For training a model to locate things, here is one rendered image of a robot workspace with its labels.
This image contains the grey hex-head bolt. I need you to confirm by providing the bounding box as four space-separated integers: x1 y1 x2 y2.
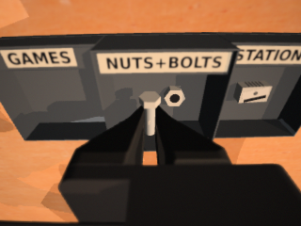
139 91 161 136

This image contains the dark grey bin rack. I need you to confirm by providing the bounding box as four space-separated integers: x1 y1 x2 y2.
0 32 301 141

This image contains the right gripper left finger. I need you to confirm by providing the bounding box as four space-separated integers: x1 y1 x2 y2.
68 105 145 165

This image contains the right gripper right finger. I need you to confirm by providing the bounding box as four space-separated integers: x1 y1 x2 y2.
155 105 232 165

